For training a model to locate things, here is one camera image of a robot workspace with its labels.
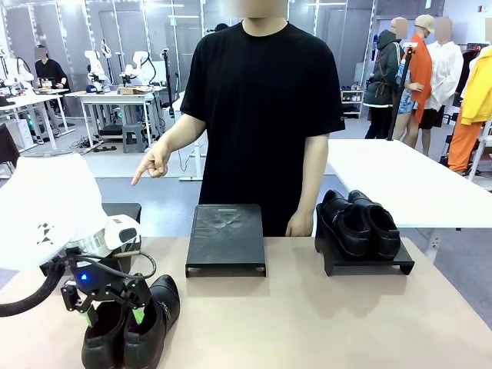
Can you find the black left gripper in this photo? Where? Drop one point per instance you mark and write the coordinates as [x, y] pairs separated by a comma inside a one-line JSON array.
[[92, 276]]

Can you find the black textured shoe with buckle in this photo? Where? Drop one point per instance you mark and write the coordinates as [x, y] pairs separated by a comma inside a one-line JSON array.
[[153, 330]]

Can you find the plain black leather shoe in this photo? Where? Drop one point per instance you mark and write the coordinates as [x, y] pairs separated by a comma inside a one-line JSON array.
[[346, 230], [384, 230]]

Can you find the person's right forearm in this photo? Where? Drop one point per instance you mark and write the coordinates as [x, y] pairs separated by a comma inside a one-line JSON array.
[[184, 130]]

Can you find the person's left forearm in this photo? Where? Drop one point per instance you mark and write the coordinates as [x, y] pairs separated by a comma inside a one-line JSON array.
[[312, 180]]

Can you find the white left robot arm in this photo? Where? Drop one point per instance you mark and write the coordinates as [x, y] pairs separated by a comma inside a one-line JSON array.
[[46, 192]]

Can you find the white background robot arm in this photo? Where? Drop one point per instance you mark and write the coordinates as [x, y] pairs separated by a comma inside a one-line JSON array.
[[95, 65], [137, 65]]

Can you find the black pole stand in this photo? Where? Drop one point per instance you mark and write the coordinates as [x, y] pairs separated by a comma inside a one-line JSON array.
[[167, 77]]

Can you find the seated person in black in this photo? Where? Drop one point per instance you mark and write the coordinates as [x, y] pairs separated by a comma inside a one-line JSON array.
[[50, 71]]

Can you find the person in black t-shirt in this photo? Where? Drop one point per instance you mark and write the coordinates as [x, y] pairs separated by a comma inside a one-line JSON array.
[[261, 115]]

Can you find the person's right hand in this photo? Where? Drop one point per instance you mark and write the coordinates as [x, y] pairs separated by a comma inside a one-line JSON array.
[[157, 161]]

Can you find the person's left hand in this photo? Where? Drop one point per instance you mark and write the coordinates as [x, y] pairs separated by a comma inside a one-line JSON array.
[[300, 225]]

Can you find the grey plastic stool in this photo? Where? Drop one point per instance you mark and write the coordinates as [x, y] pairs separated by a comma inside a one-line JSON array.
[[134, 138]]

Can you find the white workbench table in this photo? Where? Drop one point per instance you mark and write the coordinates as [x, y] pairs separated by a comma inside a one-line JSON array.
[[115, 97]]

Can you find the cardboard box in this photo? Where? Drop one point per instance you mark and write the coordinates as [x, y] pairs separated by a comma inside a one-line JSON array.
[[132, 90]]

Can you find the white office desk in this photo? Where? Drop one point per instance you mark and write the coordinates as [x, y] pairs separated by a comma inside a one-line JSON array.
[[30, 100]]

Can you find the white shoe shelf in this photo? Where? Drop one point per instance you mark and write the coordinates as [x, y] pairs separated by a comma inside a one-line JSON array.
[[351, 102]]

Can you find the large white table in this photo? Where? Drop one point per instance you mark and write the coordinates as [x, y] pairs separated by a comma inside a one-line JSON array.
[[403, 180]]

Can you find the mannequin in dark green coat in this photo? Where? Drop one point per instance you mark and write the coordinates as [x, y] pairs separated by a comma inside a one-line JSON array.
[[386, 77]]

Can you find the mannequin in orange top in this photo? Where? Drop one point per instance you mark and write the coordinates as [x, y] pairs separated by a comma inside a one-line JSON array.
[[419, 69]]

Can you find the mannequin in white shirt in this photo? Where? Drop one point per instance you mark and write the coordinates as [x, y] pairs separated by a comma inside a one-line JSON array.
[[446, 73]]

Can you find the yellow and orange outfit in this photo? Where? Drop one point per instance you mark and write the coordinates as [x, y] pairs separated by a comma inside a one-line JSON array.
[[474, 104]]

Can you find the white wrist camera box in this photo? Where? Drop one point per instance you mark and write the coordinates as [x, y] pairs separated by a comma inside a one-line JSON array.
[[125, 232]]

